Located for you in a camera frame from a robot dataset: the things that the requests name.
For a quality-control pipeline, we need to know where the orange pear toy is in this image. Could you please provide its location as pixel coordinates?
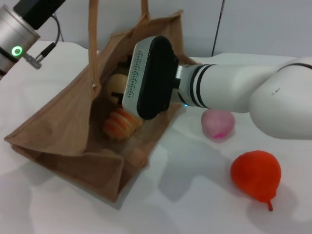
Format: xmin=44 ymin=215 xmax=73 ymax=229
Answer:
xmin=230 ymin=150 xmax=282 ymax=212

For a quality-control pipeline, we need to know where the orange striped bread loaf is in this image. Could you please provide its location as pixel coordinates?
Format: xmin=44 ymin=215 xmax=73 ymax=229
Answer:
xmin=103 ymin=108 xmax=143 ymax=142

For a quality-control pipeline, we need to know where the beige egg yolk pastry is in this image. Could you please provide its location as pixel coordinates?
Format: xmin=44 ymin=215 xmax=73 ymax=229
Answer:
xmin=107 ymin=73 xmax=129 ymax=98

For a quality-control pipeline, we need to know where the brown jute tote bag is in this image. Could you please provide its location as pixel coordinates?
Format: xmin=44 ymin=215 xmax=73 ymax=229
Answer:
xmin=3 ymin=0 xmax=203 ymax=203

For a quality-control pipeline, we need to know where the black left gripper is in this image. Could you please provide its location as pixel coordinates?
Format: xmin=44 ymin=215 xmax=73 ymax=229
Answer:
xmin=13 ymin=0 xmax=67 ymax=30

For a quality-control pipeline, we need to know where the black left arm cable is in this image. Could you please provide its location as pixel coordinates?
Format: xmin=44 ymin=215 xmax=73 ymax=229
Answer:
xmin=23 ymin=14 xmax=62 ymax=70

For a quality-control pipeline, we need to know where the pink peach toy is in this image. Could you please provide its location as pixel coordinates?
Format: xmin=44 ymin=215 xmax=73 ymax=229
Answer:
xmin=200 ymin=108 xmax=236 ymax=142

